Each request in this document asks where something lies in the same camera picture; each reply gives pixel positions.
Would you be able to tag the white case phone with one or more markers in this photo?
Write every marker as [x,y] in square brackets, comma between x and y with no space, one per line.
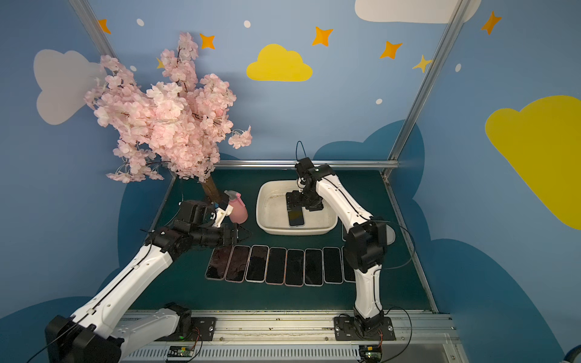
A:
[257,263]

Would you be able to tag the right green circuit board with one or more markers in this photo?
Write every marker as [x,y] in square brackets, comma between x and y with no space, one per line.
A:
[370,354]

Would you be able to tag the aluminium rail base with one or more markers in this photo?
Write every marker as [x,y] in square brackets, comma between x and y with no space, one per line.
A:
[316,328]

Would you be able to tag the pink case phone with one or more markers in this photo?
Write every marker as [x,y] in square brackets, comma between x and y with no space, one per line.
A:
[275,270]
[294,269]

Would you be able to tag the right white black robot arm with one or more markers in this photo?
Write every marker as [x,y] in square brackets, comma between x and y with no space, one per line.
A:
[367,238]

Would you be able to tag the grey round disc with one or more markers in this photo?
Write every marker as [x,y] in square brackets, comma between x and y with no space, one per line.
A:
[390,235]

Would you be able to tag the green circuit board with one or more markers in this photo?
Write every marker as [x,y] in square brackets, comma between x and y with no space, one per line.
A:
[370,354]
[185,352]

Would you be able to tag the white plastic storage box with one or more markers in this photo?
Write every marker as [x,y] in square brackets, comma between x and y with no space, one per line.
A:
[272,217]

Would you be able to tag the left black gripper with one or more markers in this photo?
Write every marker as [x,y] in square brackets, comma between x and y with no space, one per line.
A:
[231,235]

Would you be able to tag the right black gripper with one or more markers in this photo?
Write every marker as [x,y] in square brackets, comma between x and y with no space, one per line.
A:
[295,200]

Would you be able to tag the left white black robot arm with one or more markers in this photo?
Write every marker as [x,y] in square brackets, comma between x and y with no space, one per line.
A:
[92,333]

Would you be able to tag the black phone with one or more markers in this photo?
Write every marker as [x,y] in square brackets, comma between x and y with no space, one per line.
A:
[348,272]
[313,268]
[295,215]
[332,263]

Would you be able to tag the pink back phone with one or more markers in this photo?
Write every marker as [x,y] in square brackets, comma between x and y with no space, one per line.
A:
[218,263]

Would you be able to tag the pink cherry blossom tree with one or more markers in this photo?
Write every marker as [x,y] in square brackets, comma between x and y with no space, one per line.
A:
[177,123]

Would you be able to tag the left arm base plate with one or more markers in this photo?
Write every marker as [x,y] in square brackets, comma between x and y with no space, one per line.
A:
[202,327]

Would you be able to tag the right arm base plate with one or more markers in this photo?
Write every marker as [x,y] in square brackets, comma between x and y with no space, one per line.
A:
[350,328]

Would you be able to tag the left green circuit board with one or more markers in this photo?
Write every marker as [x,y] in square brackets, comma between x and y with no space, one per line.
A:
[185,352]

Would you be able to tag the pink spray bottle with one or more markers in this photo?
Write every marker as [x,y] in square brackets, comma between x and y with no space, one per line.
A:
[239,212]

